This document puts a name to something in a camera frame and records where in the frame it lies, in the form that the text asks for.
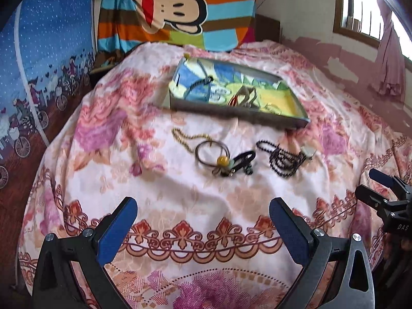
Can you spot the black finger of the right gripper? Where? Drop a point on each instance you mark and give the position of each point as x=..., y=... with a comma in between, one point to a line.
x=371, y=198

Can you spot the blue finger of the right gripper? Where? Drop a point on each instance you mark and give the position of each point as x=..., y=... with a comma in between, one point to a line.
x=392, y=182

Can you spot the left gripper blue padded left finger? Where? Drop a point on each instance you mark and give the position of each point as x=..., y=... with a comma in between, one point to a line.
x=112, y=230

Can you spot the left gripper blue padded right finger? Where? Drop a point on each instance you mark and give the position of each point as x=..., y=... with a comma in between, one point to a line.
x=293, y=230

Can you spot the brown hair tie yellow bead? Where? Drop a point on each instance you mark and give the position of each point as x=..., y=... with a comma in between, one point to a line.
x=214, y=154

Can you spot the blue silicone watch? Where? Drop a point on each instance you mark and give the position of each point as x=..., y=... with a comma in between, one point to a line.
x=202, y=83

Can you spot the pink floral bed sheet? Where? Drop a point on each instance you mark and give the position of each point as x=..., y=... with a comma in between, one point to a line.
x=200, y=240

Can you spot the pink window curtain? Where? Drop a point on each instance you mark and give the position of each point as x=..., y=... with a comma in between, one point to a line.
x=388, y=77

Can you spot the grey tray with dinosaur towel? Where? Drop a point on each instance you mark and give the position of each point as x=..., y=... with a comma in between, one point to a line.
x=257, y=96

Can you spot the wooden framed window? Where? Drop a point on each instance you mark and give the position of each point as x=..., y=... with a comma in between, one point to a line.
x=360, y=20

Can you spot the dark wooden headboard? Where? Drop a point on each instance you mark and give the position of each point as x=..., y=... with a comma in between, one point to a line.
x=267, y=29

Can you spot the blue bicycle print curtain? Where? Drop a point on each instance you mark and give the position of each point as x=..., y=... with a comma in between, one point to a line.
x=46, y=56

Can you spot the striped monkey cartoon blanket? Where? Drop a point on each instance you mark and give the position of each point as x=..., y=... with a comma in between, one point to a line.
x=214, y=25

